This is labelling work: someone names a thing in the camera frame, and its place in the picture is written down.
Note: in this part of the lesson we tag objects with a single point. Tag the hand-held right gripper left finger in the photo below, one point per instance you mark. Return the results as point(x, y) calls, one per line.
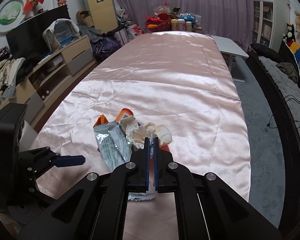
point(147, 165)

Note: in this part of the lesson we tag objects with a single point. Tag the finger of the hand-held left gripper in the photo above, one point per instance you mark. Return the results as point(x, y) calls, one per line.
point(70, 161)

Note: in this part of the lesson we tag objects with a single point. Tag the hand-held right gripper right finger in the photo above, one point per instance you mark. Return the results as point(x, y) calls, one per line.
point(156, 175)

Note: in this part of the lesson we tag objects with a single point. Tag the red white wrapper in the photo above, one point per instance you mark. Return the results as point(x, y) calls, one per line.
point(142, 197)

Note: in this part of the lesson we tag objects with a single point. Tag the stained tissue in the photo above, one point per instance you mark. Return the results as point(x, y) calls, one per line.
point(140, 133)

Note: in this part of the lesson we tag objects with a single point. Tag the silver foil wrapper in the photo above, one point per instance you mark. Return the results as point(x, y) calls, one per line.
point(110, 142)

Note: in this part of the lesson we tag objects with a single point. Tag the orange snack wrapper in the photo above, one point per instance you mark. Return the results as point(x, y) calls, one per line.
point(123, 112)

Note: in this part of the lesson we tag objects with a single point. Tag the pile of clothes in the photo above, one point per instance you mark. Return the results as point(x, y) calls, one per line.
point(5, 77)

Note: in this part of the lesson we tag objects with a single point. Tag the pink satin tablecloth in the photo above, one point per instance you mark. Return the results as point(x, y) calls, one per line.
point(165, 80)

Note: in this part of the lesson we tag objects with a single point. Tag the beige television cabinet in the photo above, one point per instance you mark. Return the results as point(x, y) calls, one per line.
point(77, 55)

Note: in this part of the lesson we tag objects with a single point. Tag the black television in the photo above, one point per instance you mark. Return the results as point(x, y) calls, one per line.
point(27, 37)

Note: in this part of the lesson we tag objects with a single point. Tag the grey rug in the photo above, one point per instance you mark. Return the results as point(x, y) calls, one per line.
point(262, 155)

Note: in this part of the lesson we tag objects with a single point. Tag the grey white towel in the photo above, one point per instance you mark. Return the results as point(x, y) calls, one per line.
point(50, 40)

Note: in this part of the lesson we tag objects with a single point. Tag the purple bag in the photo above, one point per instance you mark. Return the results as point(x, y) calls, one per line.
point(106, 47)

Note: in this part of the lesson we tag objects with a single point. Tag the blue bird cage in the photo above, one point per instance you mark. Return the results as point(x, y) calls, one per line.
point(62, 32)

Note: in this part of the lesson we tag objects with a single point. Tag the grey clothes heap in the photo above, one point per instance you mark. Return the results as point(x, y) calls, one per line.
point(90, 33)

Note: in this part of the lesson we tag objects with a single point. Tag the white striped bag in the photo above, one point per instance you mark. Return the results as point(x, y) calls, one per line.
point(121, 38)

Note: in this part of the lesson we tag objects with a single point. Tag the white red shopping bag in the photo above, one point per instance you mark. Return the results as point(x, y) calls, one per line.
point(135, 32)

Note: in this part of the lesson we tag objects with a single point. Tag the black sofa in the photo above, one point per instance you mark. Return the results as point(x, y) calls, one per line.
point(287, 135)

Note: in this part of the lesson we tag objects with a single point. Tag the red basket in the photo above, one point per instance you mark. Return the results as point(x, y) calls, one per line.
point(158, 23)

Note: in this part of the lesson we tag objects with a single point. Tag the yellow white plastic jar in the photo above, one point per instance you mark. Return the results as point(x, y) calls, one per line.
point(174, 25)
point(181, 25)
point(188, 26)

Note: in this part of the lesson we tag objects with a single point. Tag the sunflower with red flags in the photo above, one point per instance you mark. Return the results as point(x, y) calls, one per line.
point(35, 2)

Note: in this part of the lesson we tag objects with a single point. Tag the cardboard box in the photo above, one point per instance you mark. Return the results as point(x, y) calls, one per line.
point(85, 18)

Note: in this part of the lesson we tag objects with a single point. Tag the white folding table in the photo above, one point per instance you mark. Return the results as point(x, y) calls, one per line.
point(228, 46)

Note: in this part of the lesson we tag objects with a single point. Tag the clear storage box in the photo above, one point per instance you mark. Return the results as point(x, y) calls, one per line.
point(190, 18)

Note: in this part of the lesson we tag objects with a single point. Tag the cream standing air conditioner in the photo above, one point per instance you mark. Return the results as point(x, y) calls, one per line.
point(100, 10)

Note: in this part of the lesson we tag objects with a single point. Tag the clear snack bag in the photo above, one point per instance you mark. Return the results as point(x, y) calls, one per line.
point(162, 10)

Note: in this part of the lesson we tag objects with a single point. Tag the grey fur throw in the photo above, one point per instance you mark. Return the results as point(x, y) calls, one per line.
point(272, 67)

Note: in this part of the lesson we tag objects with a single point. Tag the black cushion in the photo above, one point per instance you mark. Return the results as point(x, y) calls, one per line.
point(265, 50)

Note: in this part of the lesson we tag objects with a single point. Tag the olive cloth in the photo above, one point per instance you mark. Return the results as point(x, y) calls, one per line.
point(288, 71)

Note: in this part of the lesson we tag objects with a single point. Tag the purple curtain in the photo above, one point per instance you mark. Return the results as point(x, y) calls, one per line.
point(190, 0)

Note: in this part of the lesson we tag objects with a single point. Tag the black cat plush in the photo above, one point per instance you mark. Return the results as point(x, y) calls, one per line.
point(289, 33)

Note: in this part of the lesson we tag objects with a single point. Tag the white glass bookcase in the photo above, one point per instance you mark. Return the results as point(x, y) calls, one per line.
point(263, 10)

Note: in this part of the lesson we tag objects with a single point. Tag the round green wall art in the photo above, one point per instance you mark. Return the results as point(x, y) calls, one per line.
point(8, 15)

